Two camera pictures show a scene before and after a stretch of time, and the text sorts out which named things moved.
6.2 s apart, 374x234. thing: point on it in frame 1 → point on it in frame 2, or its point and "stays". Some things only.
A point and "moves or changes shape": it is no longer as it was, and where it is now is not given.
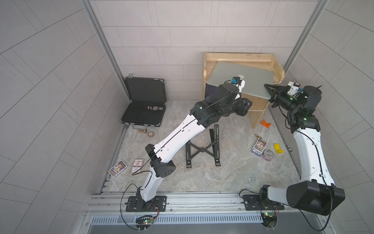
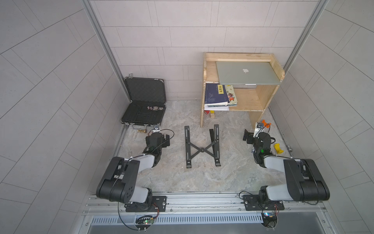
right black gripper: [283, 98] → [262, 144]
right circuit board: [269, 219] stays
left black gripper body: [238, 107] → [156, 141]
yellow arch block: [277, 147] stays
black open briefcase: [148, 101] stays
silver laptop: [255, 78] moves or changes shape
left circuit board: [144, 222] stays
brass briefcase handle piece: [140, 130] stays
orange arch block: [267, 125] stays
